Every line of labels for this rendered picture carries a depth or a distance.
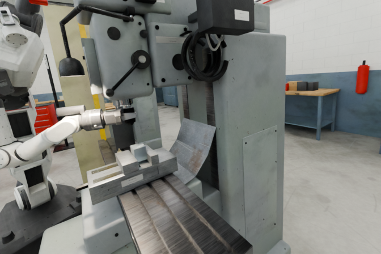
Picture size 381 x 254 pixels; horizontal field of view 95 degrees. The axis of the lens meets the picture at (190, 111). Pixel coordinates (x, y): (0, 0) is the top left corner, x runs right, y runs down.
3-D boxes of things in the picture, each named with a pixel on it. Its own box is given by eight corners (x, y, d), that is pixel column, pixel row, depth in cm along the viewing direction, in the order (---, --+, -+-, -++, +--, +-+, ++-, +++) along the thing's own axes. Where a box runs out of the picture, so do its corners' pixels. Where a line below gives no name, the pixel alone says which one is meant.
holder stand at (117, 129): (116, 150, 111) (110, 119, 107) (114, 140, 130) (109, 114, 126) (135, 145, 116) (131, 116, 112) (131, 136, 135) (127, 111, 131)
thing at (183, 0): (149, 31, 68) (142, -27, 64) (133, 43, 87) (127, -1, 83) (271, 38, 109) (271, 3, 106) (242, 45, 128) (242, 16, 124)
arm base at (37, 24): (-1, 32, 87) (-11, 17, 78) (9, 11, 91) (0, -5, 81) (37, 43, 95) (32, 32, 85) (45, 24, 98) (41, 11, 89)
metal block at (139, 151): (135, 163, 73) (133, 149, 72) (131, 158, 78) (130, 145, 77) (147, 159, 76) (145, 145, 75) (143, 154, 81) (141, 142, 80)
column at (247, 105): (236, 313, 102) (222, 27, 71) (191, 250, 141) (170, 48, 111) (284, 259, 128) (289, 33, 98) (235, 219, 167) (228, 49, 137)
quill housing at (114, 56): (108, 102, 64) (90, 6, 57) (101, 98, 81) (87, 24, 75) (156, 95, 74) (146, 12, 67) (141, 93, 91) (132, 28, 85)
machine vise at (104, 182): (92, 206, 62) (85, 178, 59) (89, 186, 74) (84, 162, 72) (178, 170, 80) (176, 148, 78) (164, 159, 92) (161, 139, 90)
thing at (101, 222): (89, 268, 60) (82, 238, 58) (85, 209, 89) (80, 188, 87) (204, 202, 86) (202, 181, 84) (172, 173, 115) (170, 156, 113)
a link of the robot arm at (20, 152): (47, 147, 67) (1, 178, 65) (62, 140, 77) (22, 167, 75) (28, 126, 65) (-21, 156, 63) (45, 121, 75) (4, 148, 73)
